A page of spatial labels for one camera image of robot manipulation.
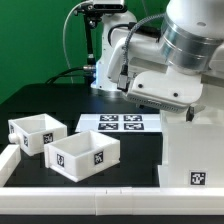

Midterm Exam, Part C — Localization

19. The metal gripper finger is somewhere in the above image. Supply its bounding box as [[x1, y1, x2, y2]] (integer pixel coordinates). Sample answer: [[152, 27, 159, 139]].
[[186, 105, 205, 122]]

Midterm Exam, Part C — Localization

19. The white drawer box with knob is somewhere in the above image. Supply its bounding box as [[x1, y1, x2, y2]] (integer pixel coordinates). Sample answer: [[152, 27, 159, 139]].
[[8, 114, 67, 156]]

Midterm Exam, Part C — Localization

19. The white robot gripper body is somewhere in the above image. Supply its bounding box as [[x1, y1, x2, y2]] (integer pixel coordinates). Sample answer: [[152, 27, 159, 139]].
[[124, 67, 203, 113]]

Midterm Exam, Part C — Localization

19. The white front fence rail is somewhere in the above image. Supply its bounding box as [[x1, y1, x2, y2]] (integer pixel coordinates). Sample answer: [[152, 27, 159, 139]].
[[0, 187, 224, 215]]

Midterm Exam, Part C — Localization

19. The black camera stand pole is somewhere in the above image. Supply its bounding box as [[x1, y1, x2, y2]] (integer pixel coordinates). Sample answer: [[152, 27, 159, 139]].
[[83, 14, 96, 86]]

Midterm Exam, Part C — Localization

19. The black camera on stand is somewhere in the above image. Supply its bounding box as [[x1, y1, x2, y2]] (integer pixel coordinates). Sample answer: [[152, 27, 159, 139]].
[[74, 0, 127, 20]]

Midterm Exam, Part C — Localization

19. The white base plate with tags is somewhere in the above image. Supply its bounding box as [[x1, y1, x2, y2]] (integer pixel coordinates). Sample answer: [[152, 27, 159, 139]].
[[75, 114, 161, 133]]

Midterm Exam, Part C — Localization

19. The white drawer cabinet housing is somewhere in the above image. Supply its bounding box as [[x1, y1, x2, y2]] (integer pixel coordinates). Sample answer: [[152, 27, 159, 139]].
[[158, 107, 224, 188]]

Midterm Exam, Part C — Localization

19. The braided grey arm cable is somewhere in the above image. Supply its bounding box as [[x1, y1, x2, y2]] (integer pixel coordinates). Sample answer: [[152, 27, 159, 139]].
[[116, 12, 167, 93]]

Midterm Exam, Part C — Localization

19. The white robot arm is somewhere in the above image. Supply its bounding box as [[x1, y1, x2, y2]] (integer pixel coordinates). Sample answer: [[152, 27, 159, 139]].
[[92, 0, 224, 121]]

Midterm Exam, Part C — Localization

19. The white drawer box without knob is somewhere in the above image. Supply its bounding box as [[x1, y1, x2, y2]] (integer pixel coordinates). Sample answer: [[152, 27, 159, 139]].
[[44, 130, 120, 182]]

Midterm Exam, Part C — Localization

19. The white fence rail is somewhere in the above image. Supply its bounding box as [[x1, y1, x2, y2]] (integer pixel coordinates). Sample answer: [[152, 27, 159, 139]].
[[0, 187, 224, 215], [0, 144, 21, 187]]

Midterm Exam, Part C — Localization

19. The white left fence rail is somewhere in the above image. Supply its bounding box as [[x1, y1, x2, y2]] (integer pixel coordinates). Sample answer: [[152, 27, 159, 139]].
[[0, 144, 21, 187]]

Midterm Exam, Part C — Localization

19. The black cable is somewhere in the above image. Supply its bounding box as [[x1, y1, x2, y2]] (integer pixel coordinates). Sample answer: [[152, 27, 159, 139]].
[[44, 65, 98, 84]]

